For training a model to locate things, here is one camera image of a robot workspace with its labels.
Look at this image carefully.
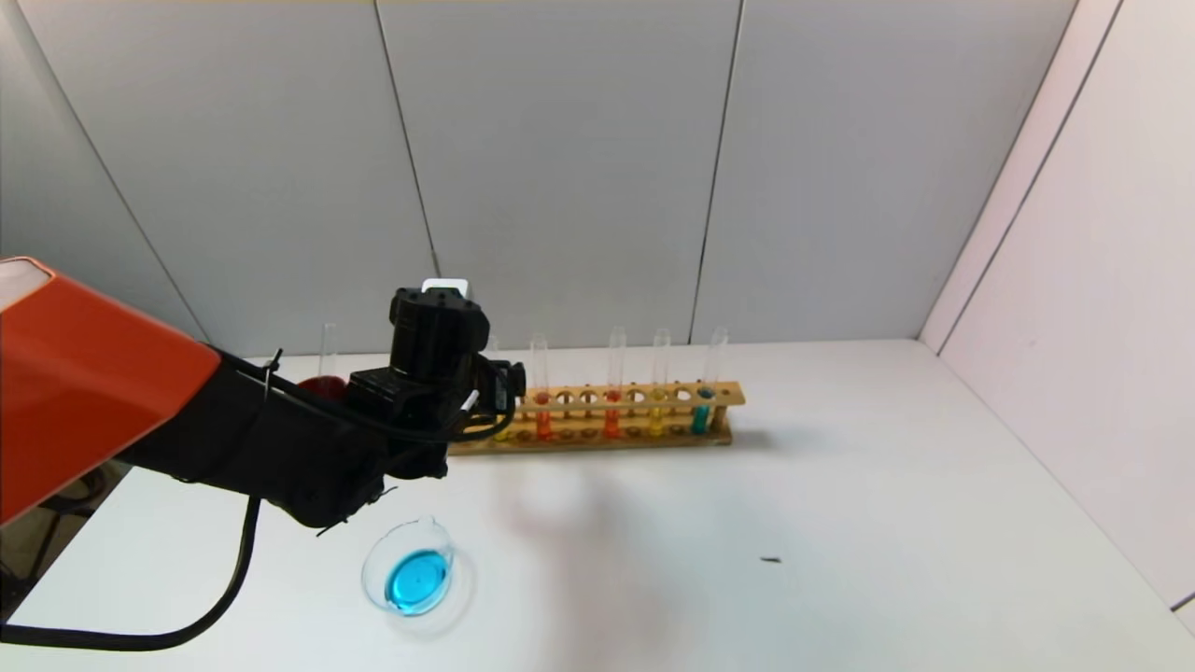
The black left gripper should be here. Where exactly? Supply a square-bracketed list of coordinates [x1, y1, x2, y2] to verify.
[478, 355, 527, 414]

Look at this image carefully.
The yellow pigment glass test tube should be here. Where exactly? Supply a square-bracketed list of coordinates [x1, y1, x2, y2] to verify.
[481, 334, 511, 442]
[648, 329, 671, 438]

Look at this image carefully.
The red pigment glass test tube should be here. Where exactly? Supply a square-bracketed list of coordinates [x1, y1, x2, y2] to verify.
[603, 327, 627, 440]
[530, 332, 554, 441]

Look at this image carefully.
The wooden test tube rack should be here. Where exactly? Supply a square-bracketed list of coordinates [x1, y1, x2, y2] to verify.
[448, 381, 746, 456]

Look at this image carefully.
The clear glass beaker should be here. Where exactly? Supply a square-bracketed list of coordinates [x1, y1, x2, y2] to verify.
[362, 518, 477, 636]

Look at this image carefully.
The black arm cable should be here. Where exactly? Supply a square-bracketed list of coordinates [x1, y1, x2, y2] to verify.
[0, 373, 516, 652]

